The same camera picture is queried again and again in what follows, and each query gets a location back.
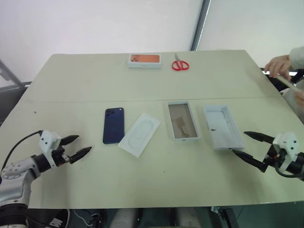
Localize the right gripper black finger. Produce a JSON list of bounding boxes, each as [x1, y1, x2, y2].
[[231, 149, 268, 173], [243, 131, 274, 144]]

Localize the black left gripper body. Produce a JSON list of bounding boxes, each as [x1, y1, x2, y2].
[[53, 142, 72, 167]]

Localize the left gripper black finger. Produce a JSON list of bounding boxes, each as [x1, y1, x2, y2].
[[62, 134, 80, 146], [69, 146, 93, 164]]

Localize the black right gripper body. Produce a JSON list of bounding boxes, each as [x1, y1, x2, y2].
[[262, 143, 283, 172]]

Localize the white phone box lid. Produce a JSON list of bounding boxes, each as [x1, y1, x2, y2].
[[203, 105, 246, 151]]

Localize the dark blue smartphone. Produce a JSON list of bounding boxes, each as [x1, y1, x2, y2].
[[102, 107, 125, 145]]

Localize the white plastic insert tray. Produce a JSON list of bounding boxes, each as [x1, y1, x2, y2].
[[118, 113, 162, 158]]

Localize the beige stick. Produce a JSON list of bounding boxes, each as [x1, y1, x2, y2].
[[270, 73, 302, 93]]

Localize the white phone box base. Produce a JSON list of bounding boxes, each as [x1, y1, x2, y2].
[[167, 101, 201, 143]]

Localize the white box with orange phone print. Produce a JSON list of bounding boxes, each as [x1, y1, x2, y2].
[[128, 53, 163, 70]]

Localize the person's bare hand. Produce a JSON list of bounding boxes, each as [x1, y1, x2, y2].
[[293, 91, 304, 107], [265, 55, 292, 81]]

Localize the grey metal pole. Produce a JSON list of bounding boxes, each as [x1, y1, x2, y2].
[[190, 0, 212, 51]]

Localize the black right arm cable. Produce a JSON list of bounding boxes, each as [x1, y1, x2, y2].
[[274, 166, 304, 182]]

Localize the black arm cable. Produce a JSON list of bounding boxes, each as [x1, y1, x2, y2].
[[0, 130, 45, 172], [274, 166, 304, 182]]

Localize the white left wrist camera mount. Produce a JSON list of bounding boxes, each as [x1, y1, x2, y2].
[[39, 130, 62, 170]]

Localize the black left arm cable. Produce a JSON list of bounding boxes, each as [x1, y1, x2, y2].
[[0, 130, 45, 172]]

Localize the metal table bracket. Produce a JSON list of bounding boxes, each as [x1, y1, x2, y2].
[[210, 200, 238, 228]]

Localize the thin white cable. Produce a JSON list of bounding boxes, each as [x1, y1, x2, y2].
[[72, 202, 94, 227]]

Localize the grey metal frame bar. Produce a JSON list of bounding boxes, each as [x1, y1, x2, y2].
[[0, 58, 24, 86]]

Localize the red handled scissors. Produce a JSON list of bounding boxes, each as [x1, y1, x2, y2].
[[171, 53, 191, 72]]

